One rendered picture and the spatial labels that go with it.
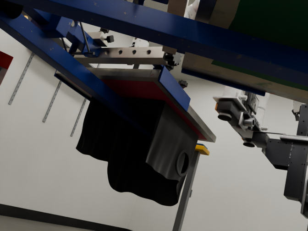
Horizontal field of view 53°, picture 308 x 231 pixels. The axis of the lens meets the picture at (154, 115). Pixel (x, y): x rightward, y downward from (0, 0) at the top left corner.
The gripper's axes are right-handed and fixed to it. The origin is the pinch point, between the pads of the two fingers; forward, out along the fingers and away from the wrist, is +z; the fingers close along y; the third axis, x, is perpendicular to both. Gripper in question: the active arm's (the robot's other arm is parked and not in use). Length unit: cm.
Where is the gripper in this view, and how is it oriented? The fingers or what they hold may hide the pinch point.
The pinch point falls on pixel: (133, 64)
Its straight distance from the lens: 158.1
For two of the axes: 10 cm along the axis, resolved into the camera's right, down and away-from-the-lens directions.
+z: -2.8, 9.2, -2.9
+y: 4.4, 3.9, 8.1
